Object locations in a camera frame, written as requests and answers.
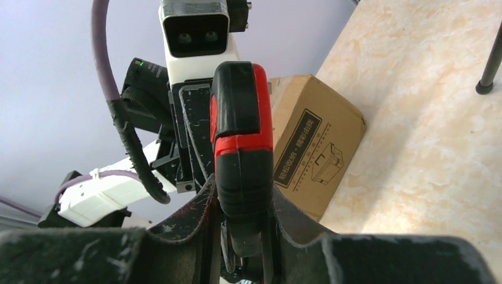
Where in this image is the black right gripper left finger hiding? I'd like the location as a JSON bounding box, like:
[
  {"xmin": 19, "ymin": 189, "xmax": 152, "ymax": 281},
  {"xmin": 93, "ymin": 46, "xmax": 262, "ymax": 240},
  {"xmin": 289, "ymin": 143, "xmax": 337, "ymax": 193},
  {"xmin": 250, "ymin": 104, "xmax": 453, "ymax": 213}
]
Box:
[{"xmin": 1, "ymin": 179, "xmax": 218, "ymax": 283}]

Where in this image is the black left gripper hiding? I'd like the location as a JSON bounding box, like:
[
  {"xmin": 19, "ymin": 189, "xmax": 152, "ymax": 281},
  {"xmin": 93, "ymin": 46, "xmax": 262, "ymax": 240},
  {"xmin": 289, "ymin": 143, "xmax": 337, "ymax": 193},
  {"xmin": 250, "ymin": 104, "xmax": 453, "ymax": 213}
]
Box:
[{"xmin": 121, "ymin": 58, "xmax": 214, "ymax": 192}]

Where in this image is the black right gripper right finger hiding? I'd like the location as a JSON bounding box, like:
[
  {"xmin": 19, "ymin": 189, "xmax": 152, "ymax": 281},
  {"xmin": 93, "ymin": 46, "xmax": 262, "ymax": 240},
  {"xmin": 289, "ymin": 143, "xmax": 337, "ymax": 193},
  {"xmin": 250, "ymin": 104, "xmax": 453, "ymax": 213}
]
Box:
[{"xmin": 271, "ymin": 190, "xmax": 496, "ymax": 283}]

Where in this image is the red black utility knife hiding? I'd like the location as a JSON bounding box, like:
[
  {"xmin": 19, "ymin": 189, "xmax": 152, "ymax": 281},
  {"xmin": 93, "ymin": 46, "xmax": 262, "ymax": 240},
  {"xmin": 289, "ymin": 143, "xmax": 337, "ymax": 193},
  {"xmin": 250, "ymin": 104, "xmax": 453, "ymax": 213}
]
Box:
[{"xmin": 210, "ymin": 62, "xmax": 273, "ymax": 259}]

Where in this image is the large cardboard express box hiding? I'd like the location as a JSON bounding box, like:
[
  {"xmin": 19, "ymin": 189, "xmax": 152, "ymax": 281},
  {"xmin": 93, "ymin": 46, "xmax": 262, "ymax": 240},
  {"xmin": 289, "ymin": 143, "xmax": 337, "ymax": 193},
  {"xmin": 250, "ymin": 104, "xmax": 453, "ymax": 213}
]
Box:
[{"xmin": 270, "ymin": 75, "xmax": 366, "ymax": 221}]

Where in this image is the black tripod stand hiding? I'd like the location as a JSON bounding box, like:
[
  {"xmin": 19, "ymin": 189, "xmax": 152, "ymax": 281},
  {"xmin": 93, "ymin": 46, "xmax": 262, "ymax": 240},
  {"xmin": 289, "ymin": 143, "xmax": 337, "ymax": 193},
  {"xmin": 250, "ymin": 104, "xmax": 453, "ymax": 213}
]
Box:
[{"xmin": 475, "ymin": 25, "xmax": 501, "ymax": 95}]

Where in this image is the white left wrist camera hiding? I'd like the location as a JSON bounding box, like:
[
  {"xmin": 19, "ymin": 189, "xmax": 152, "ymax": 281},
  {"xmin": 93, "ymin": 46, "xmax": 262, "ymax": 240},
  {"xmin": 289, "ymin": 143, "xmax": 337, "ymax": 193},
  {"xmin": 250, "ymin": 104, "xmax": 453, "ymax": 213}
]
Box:
[{"xmin": 159, "ymin": 0, "xmax": 252, "ymax": 85}]

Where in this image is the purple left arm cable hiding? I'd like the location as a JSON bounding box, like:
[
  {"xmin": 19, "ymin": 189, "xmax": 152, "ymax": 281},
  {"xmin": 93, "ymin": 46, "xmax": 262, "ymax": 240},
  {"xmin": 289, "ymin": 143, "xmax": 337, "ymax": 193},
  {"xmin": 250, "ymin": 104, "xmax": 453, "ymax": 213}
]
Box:
[{"xmin": 0, "ymin": 0, "xmax": 172, "ymax": 219}]

